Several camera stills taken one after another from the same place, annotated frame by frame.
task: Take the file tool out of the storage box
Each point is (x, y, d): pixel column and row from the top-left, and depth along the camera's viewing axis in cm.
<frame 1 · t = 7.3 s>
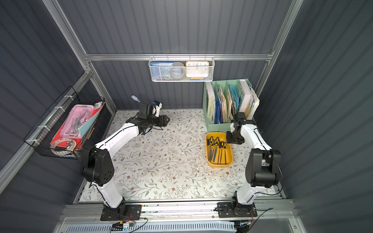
left hand: (163, 117, 90), fingers open
right hand: (234, 141, 90), fingers open
yellow plastic storage tray: (219, 153, 97), on the table
green file organizer: (222, 99, 95), point 25 cm above the table
white book in organizer: (246, 99, 98), point 23 cm above the table

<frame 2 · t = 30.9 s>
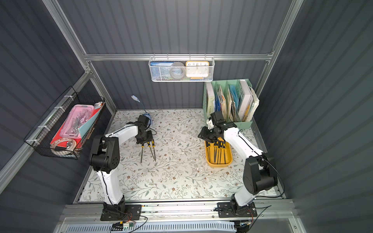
left hand: (147, 139, 100), fingers open
right hand: (203, 135, 86), fingers open
file tool: (142, 146, 101), on the table
file tool 2: (153, 146, 101), on the table
the other named things where they were.

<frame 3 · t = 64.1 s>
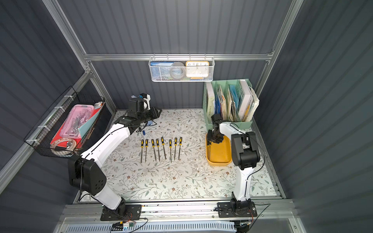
left hand: (158, 109, 83), fingers open
right hand: (213, 139, 100), fingers open
file tool 3: (158, 146, 101), on the table
file tool 4: (162, 140, 104), on the table
file tool 5: (170, 147, 100), on the table
file tool 6: (176, 144, 101), on the table
file tool 7: (180, 144, 101), on the table
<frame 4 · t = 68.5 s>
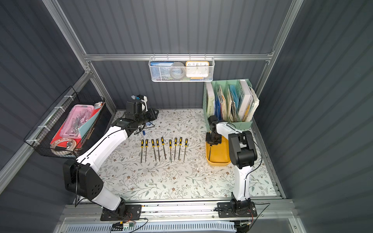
left hand: (155, 110, 82), fingers open
right hand: (213, 142, 100), fingers closed
